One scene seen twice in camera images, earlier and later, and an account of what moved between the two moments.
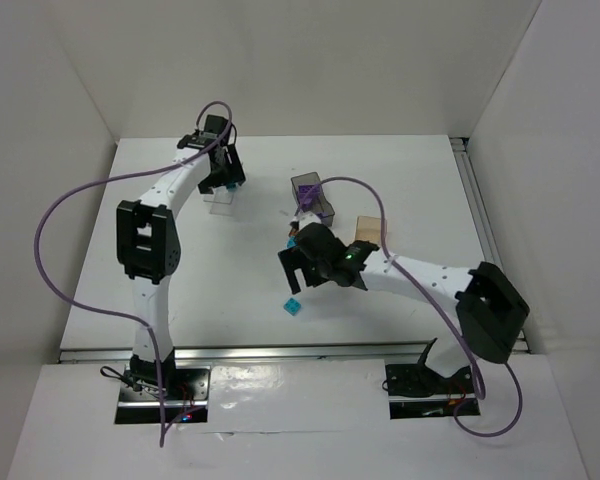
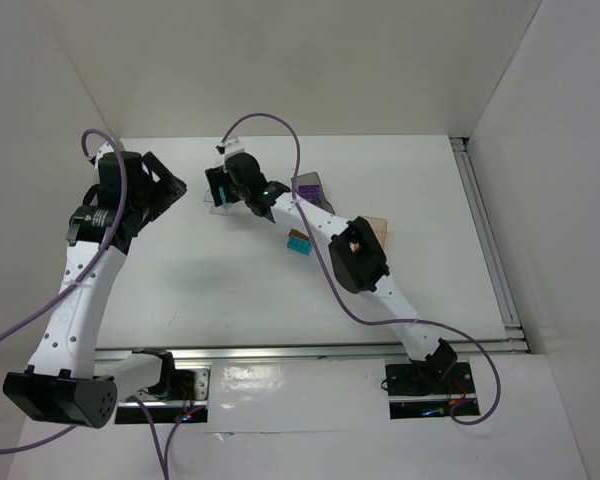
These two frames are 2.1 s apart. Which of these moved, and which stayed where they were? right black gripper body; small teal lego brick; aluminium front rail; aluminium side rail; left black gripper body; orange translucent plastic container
Moved: right black gripper body; small teal lego brick; left black gripper body
Stayed: orange translucent plastic container; aluminium side rail; aluminium front rail
